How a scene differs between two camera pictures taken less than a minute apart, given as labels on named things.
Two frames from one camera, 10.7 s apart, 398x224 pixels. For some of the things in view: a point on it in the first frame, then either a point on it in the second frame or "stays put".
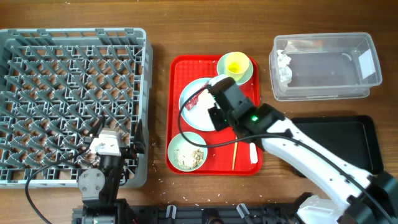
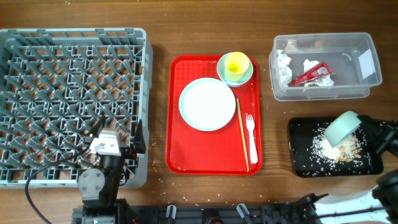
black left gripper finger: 96,129 stays put
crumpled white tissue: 285,71 stays put
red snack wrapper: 191,104 to 321,70
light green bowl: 221,70 stays put
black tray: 354,137 stays put
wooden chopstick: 235,152 to 242,134
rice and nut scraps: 188,157 to 346,151
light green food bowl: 185,156 to 341,127
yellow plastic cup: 236,65 stays put
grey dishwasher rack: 55,85 stays put
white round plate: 198,117 stays put
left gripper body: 127,152 stays put
